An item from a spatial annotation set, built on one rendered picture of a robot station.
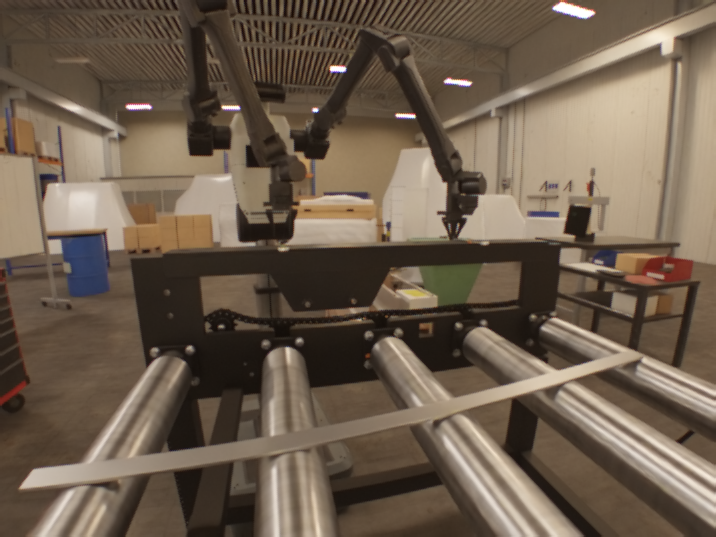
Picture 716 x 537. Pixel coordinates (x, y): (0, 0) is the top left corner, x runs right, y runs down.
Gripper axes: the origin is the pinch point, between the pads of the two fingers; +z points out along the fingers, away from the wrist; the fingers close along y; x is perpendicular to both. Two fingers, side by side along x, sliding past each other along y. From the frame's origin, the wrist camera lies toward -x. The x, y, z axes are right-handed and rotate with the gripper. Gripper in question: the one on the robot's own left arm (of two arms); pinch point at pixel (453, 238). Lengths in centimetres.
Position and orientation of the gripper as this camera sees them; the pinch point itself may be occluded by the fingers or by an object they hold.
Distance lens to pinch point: 116.0
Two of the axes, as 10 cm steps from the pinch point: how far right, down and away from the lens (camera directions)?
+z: 0.0, 9.8, 1.9
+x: -2.4, -1.9, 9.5
